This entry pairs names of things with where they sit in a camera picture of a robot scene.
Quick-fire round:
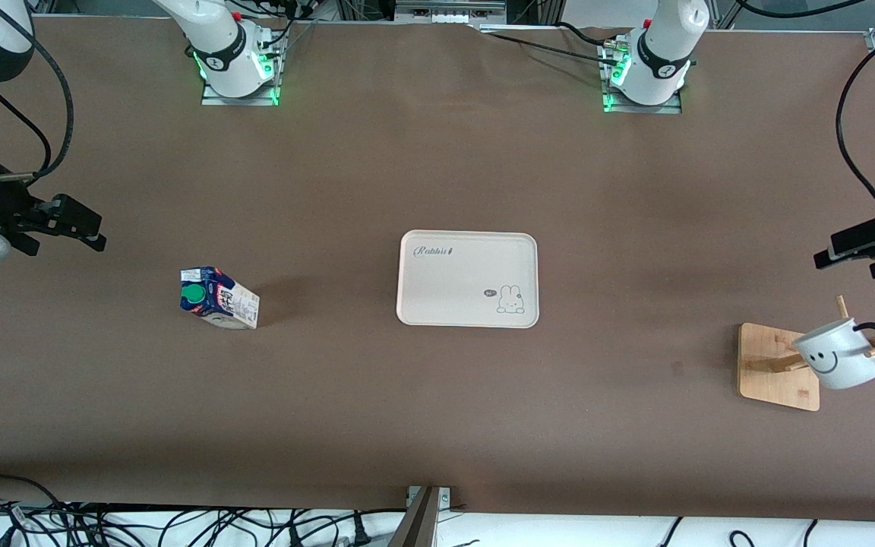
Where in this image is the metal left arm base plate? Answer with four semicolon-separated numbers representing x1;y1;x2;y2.
602;87;683;115

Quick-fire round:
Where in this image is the wooden cup rack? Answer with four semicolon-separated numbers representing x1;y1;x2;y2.
738;296;875;412

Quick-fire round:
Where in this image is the blue milk carton green cap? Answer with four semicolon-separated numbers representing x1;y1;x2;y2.
179;265;261;330

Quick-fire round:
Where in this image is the grey power strip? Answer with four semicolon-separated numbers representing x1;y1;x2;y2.
394;0;508;25

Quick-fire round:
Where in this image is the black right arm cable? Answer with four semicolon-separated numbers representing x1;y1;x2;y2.
0;0;75;185

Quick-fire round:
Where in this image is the white smiley mug black handle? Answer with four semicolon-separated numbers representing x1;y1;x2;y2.
793;318;875;390

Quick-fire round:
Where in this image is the beige rabbit print tray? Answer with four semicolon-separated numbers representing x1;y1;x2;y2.
396;230;541;329

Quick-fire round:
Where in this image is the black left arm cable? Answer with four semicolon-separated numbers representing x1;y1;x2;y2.
836;49;875;230

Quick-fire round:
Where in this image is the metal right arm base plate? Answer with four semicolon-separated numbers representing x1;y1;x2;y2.
201;74;281;106

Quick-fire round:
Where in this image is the black cable to arm base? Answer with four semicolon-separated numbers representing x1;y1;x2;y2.
475;21;630;66

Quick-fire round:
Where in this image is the black tangled cable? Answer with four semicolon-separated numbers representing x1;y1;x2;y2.
65;504;408;547

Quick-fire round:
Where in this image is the aluminium profile with bracket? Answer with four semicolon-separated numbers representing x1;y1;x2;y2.
387;485;453;547

